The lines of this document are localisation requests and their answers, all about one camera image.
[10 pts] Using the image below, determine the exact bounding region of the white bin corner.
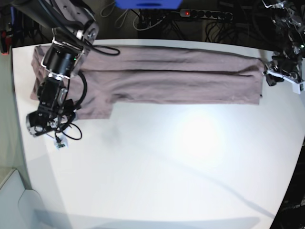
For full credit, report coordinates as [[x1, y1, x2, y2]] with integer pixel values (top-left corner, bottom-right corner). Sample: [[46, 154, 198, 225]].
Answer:
[[0, 169, 43, 229]]

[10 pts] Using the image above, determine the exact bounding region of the red black clamp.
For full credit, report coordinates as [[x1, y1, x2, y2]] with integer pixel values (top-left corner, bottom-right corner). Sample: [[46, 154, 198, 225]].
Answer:
[[0, 30, 12, 55]]

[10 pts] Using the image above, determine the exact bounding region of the blue box at top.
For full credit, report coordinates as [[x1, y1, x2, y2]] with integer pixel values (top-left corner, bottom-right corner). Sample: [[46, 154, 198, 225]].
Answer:
[[115, 0, 182, 10]]

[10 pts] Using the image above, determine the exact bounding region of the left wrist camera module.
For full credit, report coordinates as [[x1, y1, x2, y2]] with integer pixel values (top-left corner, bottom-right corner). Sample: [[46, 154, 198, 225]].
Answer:
[[292, 82, 305, 94]]

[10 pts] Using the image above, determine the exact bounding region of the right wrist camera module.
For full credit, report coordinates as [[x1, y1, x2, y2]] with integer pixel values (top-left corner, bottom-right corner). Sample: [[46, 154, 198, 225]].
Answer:
[[54, 139, 68, 150]]

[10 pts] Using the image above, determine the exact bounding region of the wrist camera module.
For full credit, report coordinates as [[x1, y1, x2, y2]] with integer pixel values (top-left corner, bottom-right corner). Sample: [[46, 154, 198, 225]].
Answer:
[[54, 139, 68, 150], [292, 82, 305, 94]]

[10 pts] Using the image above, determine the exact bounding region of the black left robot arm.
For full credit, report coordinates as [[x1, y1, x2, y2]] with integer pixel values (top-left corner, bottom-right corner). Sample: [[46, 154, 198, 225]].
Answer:
[[262, 0, 305, 93]]

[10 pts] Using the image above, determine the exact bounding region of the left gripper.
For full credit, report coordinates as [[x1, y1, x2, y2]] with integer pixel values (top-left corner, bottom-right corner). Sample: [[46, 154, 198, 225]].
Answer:
[[263, 51, 305, 86]]

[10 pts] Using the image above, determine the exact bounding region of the black power strip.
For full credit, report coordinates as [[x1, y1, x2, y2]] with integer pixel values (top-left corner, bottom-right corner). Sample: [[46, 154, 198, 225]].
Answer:
[[179, 9, 233, 21]]

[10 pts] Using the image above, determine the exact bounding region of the mauve pink t-shirt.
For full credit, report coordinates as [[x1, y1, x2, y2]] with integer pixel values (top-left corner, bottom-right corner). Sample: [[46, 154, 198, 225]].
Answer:
[[30, 45, 266, 120]]

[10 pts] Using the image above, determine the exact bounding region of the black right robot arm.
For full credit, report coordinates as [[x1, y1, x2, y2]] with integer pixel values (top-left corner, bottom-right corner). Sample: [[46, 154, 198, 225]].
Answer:
[[10, 0, 120, 143]]

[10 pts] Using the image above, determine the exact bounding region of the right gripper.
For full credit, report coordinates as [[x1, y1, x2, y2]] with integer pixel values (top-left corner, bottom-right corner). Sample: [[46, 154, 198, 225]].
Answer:
[[26, 99, 76, 137]]

